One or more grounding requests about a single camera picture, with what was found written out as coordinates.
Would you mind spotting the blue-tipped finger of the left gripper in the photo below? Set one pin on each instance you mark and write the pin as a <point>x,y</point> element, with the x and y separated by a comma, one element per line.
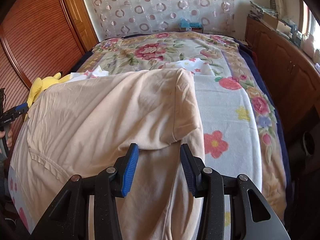
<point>22,108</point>

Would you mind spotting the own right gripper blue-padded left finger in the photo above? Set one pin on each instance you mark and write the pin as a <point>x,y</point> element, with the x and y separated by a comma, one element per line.
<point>67,217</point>

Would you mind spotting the own right gripper black-padded right finger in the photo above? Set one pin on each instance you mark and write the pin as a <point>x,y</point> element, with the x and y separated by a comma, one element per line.
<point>251,215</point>

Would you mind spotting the beige printed t-shirt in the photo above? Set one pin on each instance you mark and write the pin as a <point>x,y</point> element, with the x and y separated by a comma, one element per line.
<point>112,142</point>

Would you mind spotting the person's left hand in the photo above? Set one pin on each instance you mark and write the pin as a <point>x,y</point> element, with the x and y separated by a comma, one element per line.
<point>9,137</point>

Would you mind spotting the yellow Pikachu plush toy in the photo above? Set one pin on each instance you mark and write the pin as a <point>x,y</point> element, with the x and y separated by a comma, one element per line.
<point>39,85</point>

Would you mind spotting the wooden louvered wardrobe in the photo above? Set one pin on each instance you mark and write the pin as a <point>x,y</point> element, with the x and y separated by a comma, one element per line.
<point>40,38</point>

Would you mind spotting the white strawberry flower towel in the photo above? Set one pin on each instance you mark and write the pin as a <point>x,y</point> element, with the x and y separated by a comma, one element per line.
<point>225,129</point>

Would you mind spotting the sheer circle-pattern curtain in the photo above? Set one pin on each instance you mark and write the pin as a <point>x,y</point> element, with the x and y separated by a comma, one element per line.
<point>118,18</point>

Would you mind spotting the wooden sideboard cabinet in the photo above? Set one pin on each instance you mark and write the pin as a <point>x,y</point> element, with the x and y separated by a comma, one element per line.
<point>289,75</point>

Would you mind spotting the floral rose bed blanket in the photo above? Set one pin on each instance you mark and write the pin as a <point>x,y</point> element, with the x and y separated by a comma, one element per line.
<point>175,52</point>

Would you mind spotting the blue toy on box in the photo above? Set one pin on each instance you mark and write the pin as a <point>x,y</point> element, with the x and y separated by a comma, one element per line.
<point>186,25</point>

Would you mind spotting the cardboard box on cabinet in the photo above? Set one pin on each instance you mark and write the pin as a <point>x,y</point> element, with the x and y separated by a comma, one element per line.
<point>274,24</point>

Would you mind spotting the stack of papers on cabinet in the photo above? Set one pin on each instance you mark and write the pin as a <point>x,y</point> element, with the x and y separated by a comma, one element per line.
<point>259,10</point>

